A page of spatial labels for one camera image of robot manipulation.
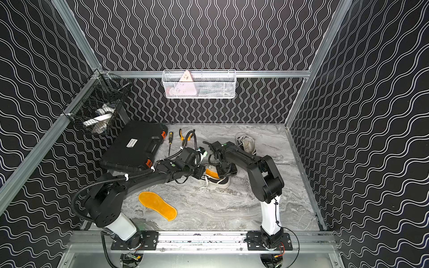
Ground orange insole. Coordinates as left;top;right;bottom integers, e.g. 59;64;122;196
205;168;220;180
138;192;178;221

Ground black white sneaker with laces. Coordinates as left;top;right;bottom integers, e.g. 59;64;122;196
202;165;230;188

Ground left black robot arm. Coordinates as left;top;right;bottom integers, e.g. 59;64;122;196
84;159;205;242

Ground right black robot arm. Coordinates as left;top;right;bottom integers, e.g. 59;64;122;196
209;141;284;249

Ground yellow black pliers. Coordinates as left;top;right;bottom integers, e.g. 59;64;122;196
179;128;194;147

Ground black yellow screwdriver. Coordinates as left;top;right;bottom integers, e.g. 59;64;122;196
168;132;174;156

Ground black plastic tool case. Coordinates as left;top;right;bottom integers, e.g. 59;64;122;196
99;121;168;173

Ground pink triangular item in basket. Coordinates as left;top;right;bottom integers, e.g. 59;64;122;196
172;70;197;97

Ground white items in black basket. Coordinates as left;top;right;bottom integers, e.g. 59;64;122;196
83;104;116;134

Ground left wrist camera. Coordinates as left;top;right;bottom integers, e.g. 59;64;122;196
177;147;200;166

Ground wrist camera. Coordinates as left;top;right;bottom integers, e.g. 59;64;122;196
209;141;222;159
177;147;200;166

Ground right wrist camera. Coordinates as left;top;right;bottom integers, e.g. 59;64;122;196
209;141;222;159

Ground left corrugated black cable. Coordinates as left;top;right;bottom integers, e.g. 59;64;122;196
70;170;155;223

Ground white wire wall basket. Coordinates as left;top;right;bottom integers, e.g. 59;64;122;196
162;69;237;99

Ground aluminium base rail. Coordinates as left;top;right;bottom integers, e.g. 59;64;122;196
66;230;339;254

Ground black wire corner basket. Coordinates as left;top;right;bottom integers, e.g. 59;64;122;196
65;71;132;136

